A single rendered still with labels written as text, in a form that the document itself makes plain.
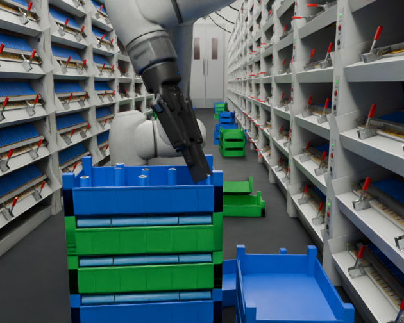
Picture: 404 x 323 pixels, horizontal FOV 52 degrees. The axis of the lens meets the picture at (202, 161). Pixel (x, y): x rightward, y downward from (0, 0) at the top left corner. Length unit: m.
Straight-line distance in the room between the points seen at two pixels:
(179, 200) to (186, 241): 0.08
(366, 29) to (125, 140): 0.94
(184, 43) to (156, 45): 0.66
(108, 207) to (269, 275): 0.49
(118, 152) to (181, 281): 0.91
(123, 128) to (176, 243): 0.90
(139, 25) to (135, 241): 0.41
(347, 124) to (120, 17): 0.76
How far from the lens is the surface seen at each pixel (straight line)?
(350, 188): 1.35
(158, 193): 0.78
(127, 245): 0.82
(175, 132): 0.77
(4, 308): 1.40
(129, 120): 1.65
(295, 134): 2.00
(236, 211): 2.04
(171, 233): 0.81
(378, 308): 1.13
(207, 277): 0.85
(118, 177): 0.88
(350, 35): 1.31
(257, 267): 1.10
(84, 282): 0.86
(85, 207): 0.80
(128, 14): 0.83
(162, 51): 0.81
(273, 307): 0.96
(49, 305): 1.36
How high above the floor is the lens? 0.64
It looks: 11 degrees down
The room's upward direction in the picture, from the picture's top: straight up
